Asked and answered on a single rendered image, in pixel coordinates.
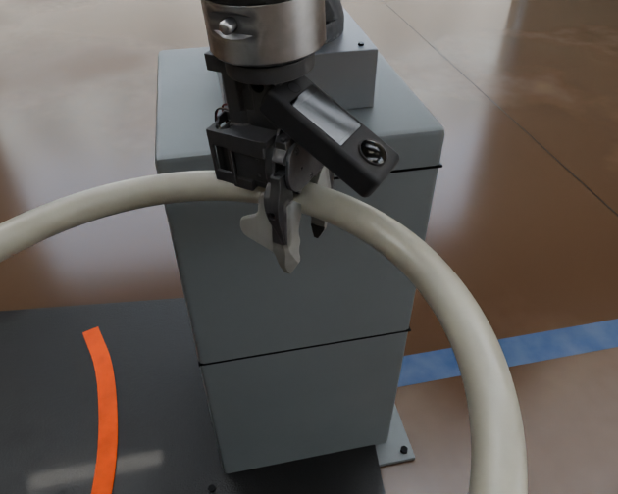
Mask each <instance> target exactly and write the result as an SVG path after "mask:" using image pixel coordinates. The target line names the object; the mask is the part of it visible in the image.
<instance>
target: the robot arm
mask: <svg viewBox="0 0 618 494"><path fill-rule="evenodd" d="M200 1H201V6H202V11H203V16H204V22H205V26H206V31H207V36H208V42H209V47H210V50H209V51H207V52H206V53H204V57H205V62H206V67H207V70H208V71H213V72H219V73H221V74H222V79H223V85H224V89H225V95H226V100H227V103H226V104H223V105H222V107H220V108H218V109H217V110H216V111H215V122H214V123H213V124H211V125H210V126H209V127H207V128H206V133H207V137H208V142H209V146H210V151H211V155H212V160H213V164H214V169H215V173H216V178H217V179H219V180H222V181H226V182H229V183H233V184H234V186H237V187H240V188H244V189H247V190H251V191H254V190H255V189H256V188H257V187H258V186H259V187H263V188H266V189H265V191H264V192H263V193H261V195H260V196H259V200H258V212H257V213H255V214H251V215H246V216H243V217H242V218H241V219H240V228H241V230H242V232H243V233H244V234H245V235H246V236H247V237H249V238H251V239H252V240H254V241H256V242H257V243H259V244H261V245H262V246H264V247H266V248H267V249H269V250H271V251H272V252H274V253H275V256H276V257H277V260H278V263H279V265H280V267H281V268H282V269H283V271H284V272H286V273H292V272H293V270H294V269H295V268H296V266H297V265H298V263H299V262H300V260H301V257H300V255H299V245H300V237H299V223H300V219H301V204H299V203H297V202H295V201H292V200H293V193H295V194H300V193H301V192H302V189H303V188H304V186H305V185H306V184H307V183H308V182H312V183H316V184H319V185H322V186H326V187H328V188H330V189H333V186H334V174H335V175H336V176H337V177H338V178H340V179H341V180H342V181H343V182H344V183H346V184H347V185H348V186H349V187H350V188H352V189H353V190H354V191H355V192H356V193H358V194H359V195H360V196H361V197H364V198H367V197H370V196H371V195H372V194H373V193H374V192H375V191H376V189H377V188H378V187H379V186H380V185H381V184H382V182H383V181H384V180H385V179H386V177H387V176H388V175H389V173H390V172H391V171H392V170H393V168H394V167H395V166H396V165H397V164H398V162H399V155H398V153H397V152H396V151H394V150H393V149H392V148H391V147H390V146H388V145H387V144H386V143H385V142H384V141H382V140H381V139H380V138H379V137H378V136H377V135H376V134H375V133H374V132H373V131H371V130H370V129H369V128H367V127H366V126H364V125H363V124H362V123H361V122H359V121H358V120H357V119H356V118H355V117H353V116H352V115H351V114H350V113H349V112H347V111H346V110H345V109H344V108H343V107H341V106H340V105H339V104H338V103H337V102H336V101H335V100H334V99H333V98H332V97H330V96H329V95H328V94H327V93H326V92H325V91H323V90H322V89H321V88H320V87H319V86H317V85H316V84H315V83H314V82H313V81H311V80H310V79H309V78H308V77H307V76H305V75H306V74H308V73H310V72H311V71H312V70H313V68H314V66H315V52H316V51H318V50H320V49H321V47H322V46H323V45H324V44H326V43H329V42H331V41H333V40H335V39H337V38H338V37H340V36H341V34H342V33H343V29H344V12H343V8H342V5H341V2H340V0H200ZM224 106H228V107H227V108H224ZM219 110H222V112H221V113H220V114H219V115H218V116H217V114H218V111H219ZM228 120H230V121H228ZM223 122H226V124H224V125H223V126H222V127H220V125H221V124H222V123H223ZM215 145H216V149H215ZM216 150H217V153H216ZM217 155H218V158H217ZM218 159H219V163H218ZM219 164H220V166H219Z"/></svg>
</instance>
